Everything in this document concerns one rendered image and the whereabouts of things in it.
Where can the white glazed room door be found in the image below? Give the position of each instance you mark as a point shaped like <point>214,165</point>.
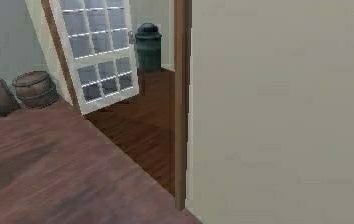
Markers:
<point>98,50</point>

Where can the dark green bin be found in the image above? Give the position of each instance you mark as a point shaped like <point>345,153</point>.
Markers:
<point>148,46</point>

